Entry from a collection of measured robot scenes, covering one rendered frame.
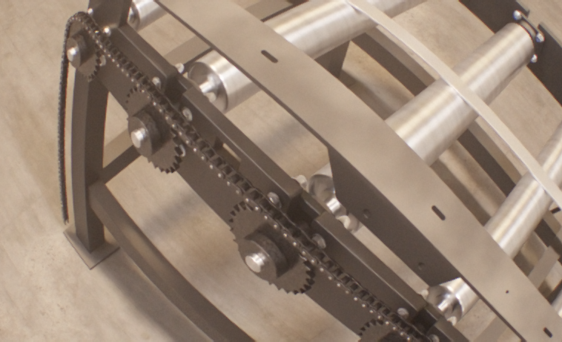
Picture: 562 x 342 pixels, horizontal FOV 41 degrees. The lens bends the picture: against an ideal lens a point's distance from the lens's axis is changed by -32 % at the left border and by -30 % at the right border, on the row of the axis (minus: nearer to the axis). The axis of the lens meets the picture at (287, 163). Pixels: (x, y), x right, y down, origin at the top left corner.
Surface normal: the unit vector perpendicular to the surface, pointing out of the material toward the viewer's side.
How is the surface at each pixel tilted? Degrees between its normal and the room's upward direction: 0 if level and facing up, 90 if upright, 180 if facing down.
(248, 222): 90
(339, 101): 0
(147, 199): 0
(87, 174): 90
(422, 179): 0
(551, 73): 90
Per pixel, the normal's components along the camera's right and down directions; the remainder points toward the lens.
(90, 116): 0.69, 0.65
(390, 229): -0.69, 0.49
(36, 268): 0.18, -0.59
